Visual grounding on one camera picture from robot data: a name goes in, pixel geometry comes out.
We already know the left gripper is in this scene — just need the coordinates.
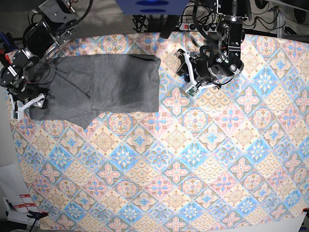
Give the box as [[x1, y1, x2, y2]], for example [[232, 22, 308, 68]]
[[176, 49, 224, 81]]

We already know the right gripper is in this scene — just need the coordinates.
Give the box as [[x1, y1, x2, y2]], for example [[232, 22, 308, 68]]
[[9, 84, 52, 109]]

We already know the grey T-shirt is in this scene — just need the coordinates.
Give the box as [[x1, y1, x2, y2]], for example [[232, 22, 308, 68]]
[[29, 54, 161, 129]]

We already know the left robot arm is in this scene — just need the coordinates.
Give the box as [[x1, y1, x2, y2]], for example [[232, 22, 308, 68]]
[[176, 0, 252, 84]]

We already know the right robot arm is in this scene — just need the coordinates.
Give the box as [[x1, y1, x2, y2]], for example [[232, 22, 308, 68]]
[[0, 0, 93, 112]]

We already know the white power strip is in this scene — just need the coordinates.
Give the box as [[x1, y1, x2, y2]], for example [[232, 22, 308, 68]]
[[179, 22, 218, 33]]

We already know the red and black clamp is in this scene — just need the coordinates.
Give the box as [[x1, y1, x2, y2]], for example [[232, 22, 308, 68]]
[[0, 49, 12, 67]]

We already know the patterned tile tablecloth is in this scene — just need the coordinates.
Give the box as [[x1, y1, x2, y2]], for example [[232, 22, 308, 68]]
[[9, 32, 309, 232]]

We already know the white box with red labels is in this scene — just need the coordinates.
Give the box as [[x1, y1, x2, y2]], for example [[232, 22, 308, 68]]
[[2, 197, 40, 225]]

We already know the blue spring clamp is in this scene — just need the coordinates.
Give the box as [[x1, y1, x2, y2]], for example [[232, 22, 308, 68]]
[[27, 210, 49, 220]]

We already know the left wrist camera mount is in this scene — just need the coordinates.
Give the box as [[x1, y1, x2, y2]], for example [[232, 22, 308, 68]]
[[183, 52, 221, 97]]

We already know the black centre post clamp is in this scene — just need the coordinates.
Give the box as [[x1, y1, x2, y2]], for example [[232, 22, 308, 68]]
[[160, 15, 180, 39]]

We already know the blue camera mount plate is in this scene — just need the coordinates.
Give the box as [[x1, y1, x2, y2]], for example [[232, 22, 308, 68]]
[[116, 0, 189, 15]]

